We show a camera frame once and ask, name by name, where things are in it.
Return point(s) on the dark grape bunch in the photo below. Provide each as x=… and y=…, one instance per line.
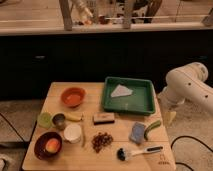
x=101, y=140

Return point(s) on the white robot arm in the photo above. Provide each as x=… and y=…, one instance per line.
x=185, y=82

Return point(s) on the orange red bowl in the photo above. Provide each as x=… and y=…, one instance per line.
x=73, y=96

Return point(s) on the peach fruit in bowl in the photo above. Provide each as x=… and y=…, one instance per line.
x=52, y=145

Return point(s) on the dark brown bowl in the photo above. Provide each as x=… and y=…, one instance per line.
x=39, y=148

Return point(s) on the white cloth in tray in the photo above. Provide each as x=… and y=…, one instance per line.
x=120, y=91

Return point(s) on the green plastic tray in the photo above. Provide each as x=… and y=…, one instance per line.
x=141, y=101

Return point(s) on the wooden block eraser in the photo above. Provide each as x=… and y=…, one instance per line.
x=103, y=118

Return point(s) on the yellow banana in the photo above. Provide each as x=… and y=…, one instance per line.
x=72, y=117

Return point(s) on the wooden stick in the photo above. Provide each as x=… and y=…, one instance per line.
x=83, y=134

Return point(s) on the blue sponge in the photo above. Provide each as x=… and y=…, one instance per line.
x=137, y=133

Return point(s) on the wooden cutting board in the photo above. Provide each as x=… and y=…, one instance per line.
x=73, y=157

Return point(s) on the white round container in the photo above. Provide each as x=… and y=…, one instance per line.
x=72, y=133

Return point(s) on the small metal cup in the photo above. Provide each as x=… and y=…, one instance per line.
x=59, y=121

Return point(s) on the green vegetable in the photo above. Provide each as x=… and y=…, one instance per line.
x=152, y=126

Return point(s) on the light green cup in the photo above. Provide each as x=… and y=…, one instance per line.
x=44, y=120

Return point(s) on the black white dish brush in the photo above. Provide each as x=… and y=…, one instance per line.
x=124, y=154

